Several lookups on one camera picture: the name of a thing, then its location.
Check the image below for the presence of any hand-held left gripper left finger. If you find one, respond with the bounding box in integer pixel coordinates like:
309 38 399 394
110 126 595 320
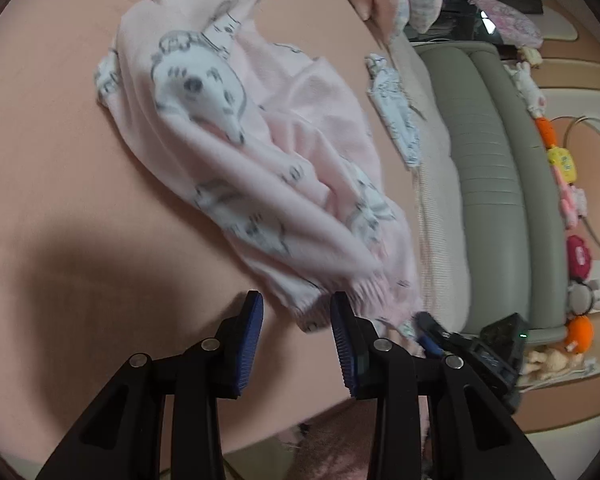
35 290 266 480

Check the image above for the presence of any grey padded headboard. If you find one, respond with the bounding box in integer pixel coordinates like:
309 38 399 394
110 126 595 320
414 42 567 342

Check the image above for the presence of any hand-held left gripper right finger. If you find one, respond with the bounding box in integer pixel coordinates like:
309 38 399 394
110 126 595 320
329 290 556 480

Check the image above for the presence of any row of plush toys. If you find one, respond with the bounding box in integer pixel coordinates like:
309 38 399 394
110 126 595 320
505 47 600 378

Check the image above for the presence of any pink bed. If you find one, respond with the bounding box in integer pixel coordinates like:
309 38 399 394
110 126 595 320
0 0 431 461

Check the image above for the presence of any person's pink fuzzy clothing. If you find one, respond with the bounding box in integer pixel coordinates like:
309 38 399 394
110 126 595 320
277 402 381 480

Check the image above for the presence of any beige quilted bed pad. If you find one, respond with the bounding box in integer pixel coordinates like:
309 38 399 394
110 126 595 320
387 32 475 333

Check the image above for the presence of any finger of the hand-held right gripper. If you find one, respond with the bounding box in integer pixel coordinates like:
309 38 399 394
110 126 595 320
413 311 452 342
418 335 445 360

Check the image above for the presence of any small white printed garment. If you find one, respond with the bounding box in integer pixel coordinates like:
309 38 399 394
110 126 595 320
365 53 422 171

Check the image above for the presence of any pink animal print pajamas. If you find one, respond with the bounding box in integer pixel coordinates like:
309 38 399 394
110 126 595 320
94 0 423 346

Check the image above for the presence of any pink floral cushion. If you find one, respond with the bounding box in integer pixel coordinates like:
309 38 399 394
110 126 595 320
467 0 544 47

